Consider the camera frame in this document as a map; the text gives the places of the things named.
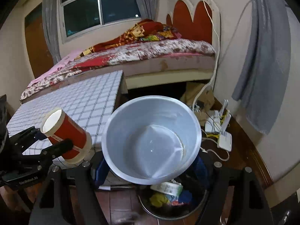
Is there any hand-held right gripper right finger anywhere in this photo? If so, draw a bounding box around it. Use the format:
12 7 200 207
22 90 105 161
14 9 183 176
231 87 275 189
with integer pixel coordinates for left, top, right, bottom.
194 156 275 225

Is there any red paper cup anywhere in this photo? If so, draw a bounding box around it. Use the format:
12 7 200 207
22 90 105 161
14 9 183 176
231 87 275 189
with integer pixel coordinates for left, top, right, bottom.
40 108 93 166

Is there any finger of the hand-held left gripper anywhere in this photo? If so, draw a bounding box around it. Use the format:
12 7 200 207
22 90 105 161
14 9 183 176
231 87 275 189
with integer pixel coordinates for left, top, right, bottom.
21 139 73 167
8 126 45 150

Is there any white checked tablecloth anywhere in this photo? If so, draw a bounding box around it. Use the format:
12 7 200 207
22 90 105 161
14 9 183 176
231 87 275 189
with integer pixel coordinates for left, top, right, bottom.
7 70 125 167

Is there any yellow plastic bag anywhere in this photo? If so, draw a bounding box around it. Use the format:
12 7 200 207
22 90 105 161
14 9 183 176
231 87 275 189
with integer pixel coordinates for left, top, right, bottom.
149 192 169 208

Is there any thick white cable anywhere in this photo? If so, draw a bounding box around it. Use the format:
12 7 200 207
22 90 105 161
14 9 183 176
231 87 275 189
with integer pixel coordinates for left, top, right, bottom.
192 1 221 109

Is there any white router with antennas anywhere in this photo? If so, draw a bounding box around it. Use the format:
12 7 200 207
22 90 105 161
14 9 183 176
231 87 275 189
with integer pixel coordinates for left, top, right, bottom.
205 100 231 135

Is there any red patterned blanket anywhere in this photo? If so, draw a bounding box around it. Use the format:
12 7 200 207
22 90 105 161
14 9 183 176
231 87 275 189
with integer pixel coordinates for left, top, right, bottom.
75 19 182 58

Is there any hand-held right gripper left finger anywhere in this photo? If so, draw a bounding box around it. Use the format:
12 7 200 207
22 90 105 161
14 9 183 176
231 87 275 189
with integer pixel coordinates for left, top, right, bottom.
28 158 112 225

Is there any bed with red headboard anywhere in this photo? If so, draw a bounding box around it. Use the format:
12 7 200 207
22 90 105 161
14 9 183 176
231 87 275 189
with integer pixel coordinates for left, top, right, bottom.
20 0 222 104

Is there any long grey curtain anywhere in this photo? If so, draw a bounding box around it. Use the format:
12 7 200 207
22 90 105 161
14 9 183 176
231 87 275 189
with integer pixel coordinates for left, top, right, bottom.
232 0 290 135

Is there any floral bed quilt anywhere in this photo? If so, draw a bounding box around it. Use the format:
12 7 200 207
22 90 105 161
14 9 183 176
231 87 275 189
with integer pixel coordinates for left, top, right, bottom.
21 39 216 101

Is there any green white carton box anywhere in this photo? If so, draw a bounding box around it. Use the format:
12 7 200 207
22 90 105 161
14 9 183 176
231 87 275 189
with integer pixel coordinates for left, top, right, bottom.
150 179 184 195

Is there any black trash bin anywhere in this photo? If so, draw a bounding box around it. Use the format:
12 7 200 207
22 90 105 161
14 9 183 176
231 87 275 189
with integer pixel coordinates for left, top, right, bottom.
136 155 211 221

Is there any white charger cable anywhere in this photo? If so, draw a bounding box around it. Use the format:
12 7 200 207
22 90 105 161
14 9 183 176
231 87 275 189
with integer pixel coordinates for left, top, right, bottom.
200 136 230 162

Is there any large window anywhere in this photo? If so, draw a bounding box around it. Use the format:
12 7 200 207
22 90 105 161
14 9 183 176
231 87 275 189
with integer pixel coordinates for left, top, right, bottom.
58 0 143 44

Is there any pink blanket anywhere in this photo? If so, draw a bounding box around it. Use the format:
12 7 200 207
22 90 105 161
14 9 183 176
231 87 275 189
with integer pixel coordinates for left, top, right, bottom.
29 49 83 85

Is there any blue paper cup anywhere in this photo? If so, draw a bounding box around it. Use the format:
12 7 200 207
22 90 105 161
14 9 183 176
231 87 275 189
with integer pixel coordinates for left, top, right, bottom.
101 95 202 185

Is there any wooden door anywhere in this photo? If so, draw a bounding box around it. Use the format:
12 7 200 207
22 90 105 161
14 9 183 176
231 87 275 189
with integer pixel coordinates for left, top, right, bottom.
23 2 54 79

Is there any cardboard box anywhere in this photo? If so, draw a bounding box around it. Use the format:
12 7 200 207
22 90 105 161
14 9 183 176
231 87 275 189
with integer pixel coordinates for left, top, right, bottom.
180 82 215 113

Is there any flat white router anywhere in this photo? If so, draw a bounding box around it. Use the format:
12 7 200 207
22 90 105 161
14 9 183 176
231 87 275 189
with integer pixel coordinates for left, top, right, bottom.
217 131 232 149

